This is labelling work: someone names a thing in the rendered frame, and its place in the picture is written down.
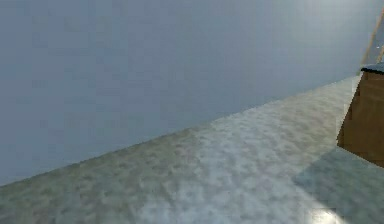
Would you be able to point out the brown wooden cabinet dark top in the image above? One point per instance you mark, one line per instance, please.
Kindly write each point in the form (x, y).
(366, 123)

